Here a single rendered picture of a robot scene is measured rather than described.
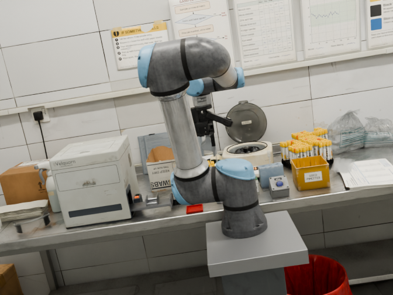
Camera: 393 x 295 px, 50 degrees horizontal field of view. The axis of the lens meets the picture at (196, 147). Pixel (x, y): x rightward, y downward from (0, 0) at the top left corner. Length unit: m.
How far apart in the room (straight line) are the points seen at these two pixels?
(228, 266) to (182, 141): 0.38
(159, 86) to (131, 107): 1.13
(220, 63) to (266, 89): 1.13
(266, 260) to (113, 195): 0.74
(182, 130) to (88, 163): 0.59
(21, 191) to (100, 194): 0.59
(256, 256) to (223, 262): 0.10
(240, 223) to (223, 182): 0.14
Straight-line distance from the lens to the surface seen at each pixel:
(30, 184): 2.20
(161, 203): 1.74
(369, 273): 2.38
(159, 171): 1.99
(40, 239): 1.85
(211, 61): 1.14
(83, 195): 1.76
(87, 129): 2.35
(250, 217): 1.35
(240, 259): 1.25
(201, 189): 1.32
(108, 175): 1.71
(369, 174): 1.88
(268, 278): 1.41
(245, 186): 1.31
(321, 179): 1.78
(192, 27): 2.21
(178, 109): 1.20
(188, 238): 2.49
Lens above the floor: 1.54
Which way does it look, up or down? 14 degrees down
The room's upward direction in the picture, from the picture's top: 9 degrees counter-clockwise
